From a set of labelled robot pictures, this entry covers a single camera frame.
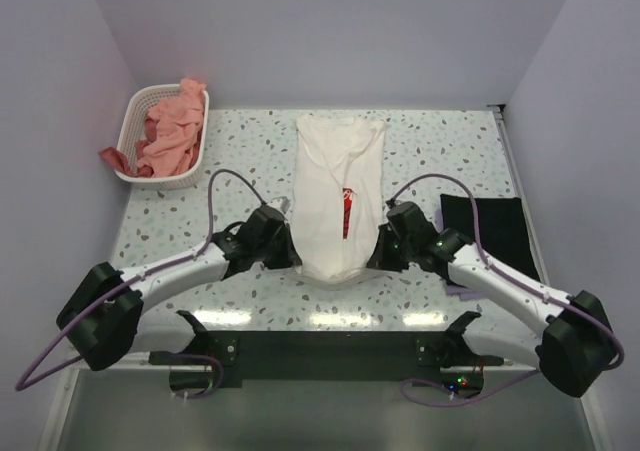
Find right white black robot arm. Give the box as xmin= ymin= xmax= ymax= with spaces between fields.
xmin=367 ymin=201 xmax=624 ymax=397

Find pink crumpled t-shirt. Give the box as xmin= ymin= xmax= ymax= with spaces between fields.
xmin=136 ymin=78 xmax=206 ymax=178

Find folded lavender t-shirt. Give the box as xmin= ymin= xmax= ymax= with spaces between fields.
xmin=436 ymin=200 xmax=481 ymax=301

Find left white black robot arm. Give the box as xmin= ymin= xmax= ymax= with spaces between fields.
xmin=56 ymin=199 xmax=301 ymax=371

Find white plastic laundry basket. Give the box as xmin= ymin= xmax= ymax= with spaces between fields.
xmin=115 ymin=84 xmax=209 ymax=191

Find white t-shirt red print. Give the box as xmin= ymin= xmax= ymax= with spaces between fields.
xmin=290 ymin=114 xmax=385 ymax=289

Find folded black t-shirt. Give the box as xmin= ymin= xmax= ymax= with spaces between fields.
xmin=440 ymin=194 xmax=540 ymax=281

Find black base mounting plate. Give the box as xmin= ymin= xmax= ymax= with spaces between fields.
xmin=149 ymin=331 xmax=504 ymax=392

